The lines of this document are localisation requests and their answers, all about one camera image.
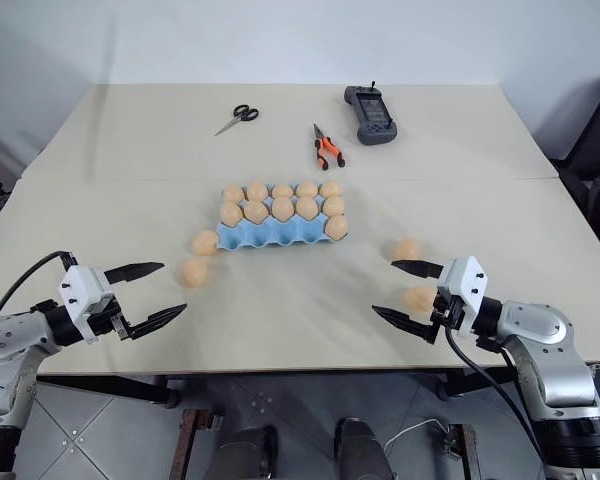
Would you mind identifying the orange black pliers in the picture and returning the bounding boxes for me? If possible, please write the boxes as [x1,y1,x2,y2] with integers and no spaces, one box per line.
[312,122,348,171]

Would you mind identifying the black table frame bar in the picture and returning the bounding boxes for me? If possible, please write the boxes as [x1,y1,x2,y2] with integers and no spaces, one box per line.
[435,363,600,402]
[35,373,184,411]

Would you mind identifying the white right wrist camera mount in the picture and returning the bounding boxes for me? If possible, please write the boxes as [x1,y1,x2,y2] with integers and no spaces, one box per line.
[436,255,492,335]

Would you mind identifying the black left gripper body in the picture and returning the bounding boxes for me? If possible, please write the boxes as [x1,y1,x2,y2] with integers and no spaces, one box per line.
[88,294,134,344]

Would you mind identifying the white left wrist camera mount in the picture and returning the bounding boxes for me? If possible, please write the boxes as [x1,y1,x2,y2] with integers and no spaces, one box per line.
[58,264,117,342]

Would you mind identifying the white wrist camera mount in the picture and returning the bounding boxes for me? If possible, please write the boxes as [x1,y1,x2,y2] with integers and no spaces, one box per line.
[436,255,492,335]
[58,264,117,342]

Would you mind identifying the thin white cable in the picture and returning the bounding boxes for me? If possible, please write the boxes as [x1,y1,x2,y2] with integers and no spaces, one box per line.
[383,418,450,452]

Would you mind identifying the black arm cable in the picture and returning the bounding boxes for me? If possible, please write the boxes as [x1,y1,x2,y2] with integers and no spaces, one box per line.
[0,250,79,321]
[444,323,556,480]

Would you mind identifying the grey handheld remote controller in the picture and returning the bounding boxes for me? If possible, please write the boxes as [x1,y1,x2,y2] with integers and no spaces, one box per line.
[343,79,398,147]

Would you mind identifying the dark chair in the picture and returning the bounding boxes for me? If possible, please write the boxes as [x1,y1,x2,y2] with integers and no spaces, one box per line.
[549,71,600,214]

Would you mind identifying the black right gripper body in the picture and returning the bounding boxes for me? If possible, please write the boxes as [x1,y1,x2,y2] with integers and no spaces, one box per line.
[430,291,465,331]

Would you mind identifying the blue egg tray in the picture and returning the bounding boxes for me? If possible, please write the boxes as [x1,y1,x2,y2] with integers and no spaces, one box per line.
[214,182,351,252]

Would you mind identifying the rusty metal stand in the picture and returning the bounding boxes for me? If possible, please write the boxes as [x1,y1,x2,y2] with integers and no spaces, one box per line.
[445,422,484,480]
[176,407,223,480]

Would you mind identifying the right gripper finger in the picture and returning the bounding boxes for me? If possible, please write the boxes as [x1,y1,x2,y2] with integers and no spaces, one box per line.
[371,304,438,347]
[390,258,445,280]

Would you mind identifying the black handled scissors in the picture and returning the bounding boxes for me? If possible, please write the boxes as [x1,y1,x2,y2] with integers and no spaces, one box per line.
[214,103,260,138]

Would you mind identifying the dark rounded shape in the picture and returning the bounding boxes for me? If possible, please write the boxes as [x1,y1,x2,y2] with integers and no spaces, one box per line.
[333,416,397,480]
[217,424,280,480]

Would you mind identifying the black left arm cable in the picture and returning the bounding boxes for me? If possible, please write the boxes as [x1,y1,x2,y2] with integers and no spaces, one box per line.
[0,250,79,321]

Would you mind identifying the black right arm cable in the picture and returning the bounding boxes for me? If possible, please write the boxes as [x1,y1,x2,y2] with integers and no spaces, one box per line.
[444,323,556,480]

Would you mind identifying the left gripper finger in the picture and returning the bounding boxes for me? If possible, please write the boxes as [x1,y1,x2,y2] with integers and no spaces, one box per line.
[125,302,189,342]
[103,260,166,287]

